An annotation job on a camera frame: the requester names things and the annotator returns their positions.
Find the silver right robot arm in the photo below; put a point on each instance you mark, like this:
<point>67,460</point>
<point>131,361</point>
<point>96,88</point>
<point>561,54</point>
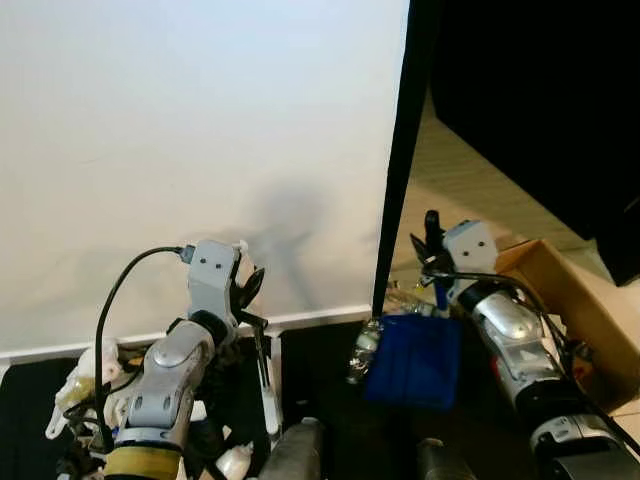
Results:
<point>520,345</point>

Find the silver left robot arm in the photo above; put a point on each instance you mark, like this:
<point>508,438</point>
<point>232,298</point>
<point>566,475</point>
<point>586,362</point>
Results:
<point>170,380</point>

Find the thin black rod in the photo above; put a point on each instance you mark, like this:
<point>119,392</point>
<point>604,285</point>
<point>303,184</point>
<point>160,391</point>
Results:
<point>262,345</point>

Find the white plastic bar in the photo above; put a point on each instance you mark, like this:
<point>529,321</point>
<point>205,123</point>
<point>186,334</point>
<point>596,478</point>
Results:
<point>271,390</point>

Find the clear plastic bottle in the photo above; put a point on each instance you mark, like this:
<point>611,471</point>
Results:
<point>364,350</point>

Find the white baseboard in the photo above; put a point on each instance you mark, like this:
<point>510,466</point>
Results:
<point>120,340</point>

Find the white paper scrap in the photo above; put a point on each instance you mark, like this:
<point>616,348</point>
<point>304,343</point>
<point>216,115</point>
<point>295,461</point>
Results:
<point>552,335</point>

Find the brown cardboard box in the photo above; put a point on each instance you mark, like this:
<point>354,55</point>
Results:
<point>585,300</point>

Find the grey left robot leg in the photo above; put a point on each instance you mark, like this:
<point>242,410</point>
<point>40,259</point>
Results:
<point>293,452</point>

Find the grey robot leg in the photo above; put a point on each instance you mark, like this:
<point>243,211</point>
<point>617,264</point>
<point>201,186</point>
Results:
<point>445,462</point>
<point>293,452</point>

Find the small white paper wad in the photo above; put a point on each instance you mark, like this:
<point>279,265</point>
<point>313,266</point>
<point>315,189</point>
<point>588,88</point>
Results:
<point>233,462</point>

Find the white crumpled paper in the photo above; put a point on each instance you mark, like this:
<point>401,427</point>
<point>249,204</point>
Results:
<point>90,375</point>

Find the large black cabinet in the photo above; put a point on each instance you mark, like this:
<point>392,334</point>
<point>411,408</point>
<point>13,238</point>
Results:
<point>540,100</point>

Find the small red item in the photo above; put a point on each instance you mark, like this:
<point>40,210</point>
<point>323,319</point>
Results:
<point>581,372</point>

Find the grey right robot leg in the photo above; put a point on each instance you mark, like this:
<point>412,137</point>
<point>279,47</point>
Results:
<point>445,462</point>

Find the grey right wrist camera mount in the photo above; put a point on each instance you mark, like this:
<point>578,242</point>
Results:
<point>470,255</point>

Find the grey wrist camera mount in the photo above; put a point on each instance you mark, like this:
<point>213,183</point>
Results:
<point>470,255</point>
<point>210,270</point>

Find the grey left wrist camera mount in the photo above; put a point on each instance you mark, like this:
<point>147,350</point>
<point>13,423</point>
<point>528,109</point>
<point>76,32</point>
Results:
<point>210,270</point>

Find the black door frame edge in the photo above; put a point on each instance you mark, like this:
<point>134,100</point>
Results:
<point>405,150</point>

